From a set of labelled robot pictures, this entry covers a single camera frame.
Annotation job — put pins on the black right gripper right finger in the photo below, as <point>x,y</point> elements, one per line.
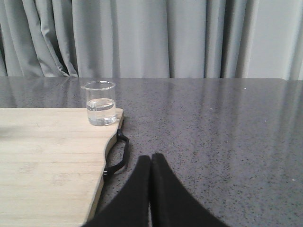
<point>171,204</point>

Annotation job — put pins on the clear glass beaker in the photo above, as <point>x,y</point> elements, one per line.
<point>100,102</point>

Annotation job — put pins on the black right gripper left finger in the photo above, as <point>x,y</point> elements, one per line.
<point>129,208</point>

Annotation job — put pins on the light wooden cutting board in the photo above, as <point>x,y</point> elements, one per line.
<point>51,166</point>

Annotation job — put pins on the grey curtain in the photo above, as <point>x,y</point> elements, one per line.
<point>152,38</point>

